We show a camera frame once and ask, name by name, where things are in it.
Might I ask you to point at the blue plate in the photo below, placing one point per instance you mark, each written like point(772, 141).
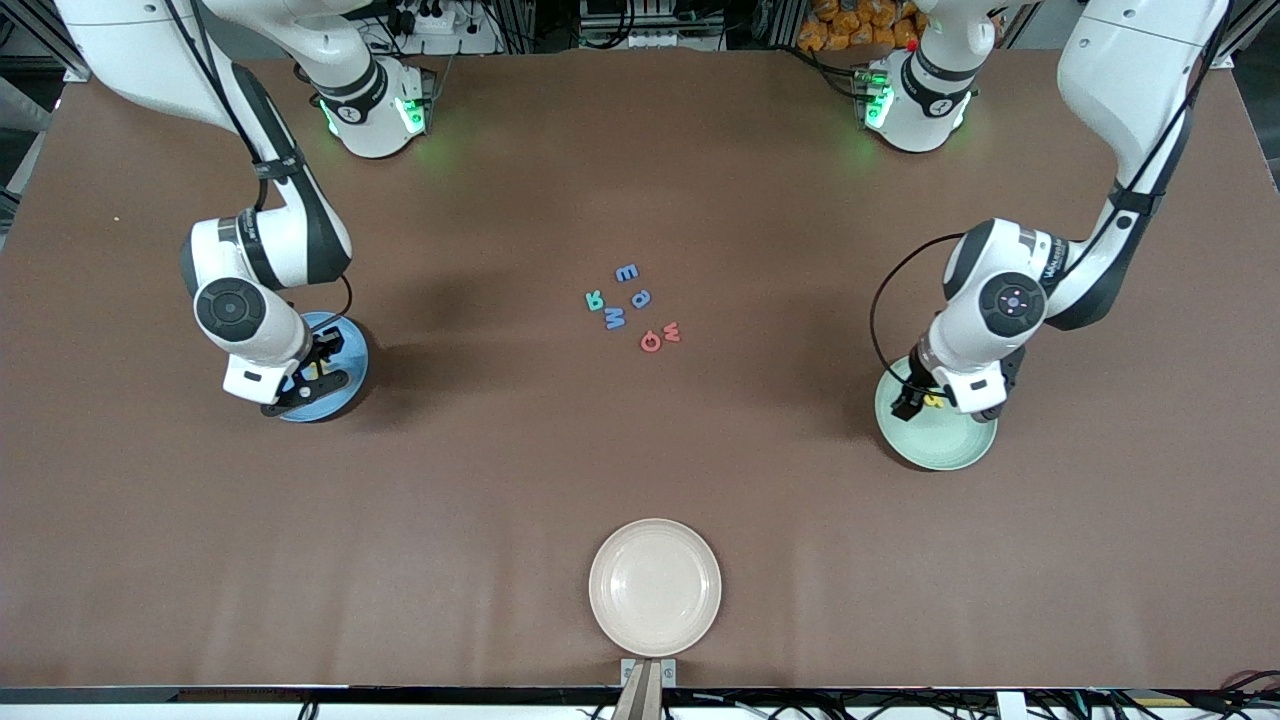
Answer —
point(352, 350)

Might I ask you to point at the green plate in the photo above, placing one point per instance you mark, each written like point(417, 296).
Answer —
point(940, 445)

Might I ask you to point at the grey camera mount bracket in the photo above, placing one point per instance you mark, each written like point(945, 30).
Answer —
point(640, 700)

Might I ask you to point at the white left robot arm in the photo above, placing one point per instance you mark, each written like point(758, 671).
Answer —
point(1130, 60)

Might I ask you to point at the blue foam letter E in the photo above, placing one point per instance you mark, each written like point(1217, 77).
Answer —
point(627, 273)

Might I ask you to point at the red foam letter w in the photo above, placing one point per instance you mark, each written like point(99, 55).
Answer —
point(672, 333)

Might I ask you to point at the green foam letter R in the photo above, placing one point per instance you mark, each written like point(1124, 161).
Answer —
point(594, 300)

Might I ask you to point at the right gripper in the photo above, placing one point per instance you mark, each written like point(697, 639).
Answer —
point(322, 349)

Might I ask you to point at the cream plate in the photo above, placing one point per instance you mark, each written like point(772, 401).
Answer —
point(655, 587)

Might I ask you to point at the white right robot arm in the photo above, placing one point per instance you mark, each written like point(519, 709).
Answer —
point(225, 255)

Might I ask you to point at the orange mesh bag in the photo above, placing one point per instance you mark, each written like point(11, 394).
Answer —
point(850, 25)

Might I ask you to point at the blue foam letter M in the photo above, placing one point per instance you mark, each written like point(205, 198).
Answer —
point(614, 319)

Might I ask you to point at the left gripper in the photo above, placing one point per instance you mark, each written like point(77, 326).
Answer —
point(917, 381)

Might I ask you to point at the aluminium frame profile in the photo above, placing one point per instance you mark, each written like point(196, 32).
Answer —
point(80, 62)
point(1232, 50)

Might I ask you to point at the blue foam letter a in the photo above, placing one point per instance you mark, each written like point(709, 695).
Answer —
point(640, 298)

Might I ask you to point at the white power strip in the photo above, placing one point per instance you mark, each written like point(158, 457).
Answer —
point(440, 20)

